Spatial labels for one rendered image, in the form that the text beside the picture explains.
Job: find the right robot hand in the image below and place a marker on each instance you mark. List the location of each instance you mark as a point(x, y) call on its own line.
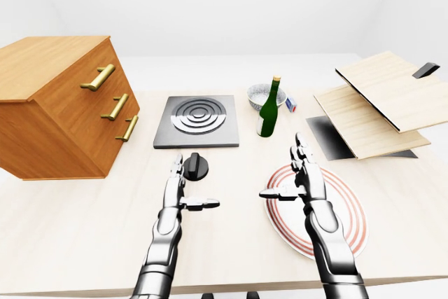
point(311, 180)

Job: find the round black knob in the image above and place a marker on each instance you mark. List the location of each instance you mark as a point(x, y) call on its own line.
point(195, 169)

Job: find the flat dark stove plate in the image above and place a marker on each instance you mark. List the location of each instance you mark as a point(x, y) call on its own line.
point(168, 131)

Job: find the large wooden drawer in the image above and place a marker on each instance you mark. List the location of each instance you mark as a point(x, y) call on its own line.
point(70, 96)

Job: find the wooden cabinet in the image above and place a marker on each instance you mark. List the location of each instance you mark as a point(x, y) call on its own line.
point(45, 68)

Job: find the green glass bottle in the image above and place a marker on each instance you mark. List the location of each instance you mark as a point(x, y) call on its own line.
point(269, 113)

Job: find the small wooden drawer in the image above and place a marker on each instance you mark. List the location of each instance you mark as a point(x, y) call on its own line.
point(108, 152)

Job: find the small dark shape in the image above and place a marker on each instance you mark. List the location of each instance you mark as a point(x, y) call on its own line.
point(207, 296)
point(252, 295)

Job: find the medium wooden drawer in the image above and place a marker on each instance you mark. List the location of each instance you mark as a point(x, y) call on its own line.
point(94, 127)

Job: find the small blue white box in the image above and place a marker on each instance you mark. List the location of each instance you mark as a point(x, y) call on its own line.
point(290, 104)

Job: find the plate with red rings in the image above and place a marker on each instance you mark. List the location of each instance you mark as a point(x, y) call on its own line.
point(350, 218)

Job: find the patterned bowl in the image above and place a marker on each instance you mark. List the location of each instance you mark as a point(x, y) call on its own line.
point(257, 94)

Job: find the dark flat base plate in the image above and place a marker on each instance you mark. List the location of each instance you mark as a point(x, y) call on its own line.
point(323, 134)

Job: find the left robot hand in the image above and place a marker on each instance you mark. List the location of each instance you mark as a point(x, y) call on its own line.
point(173, 194)

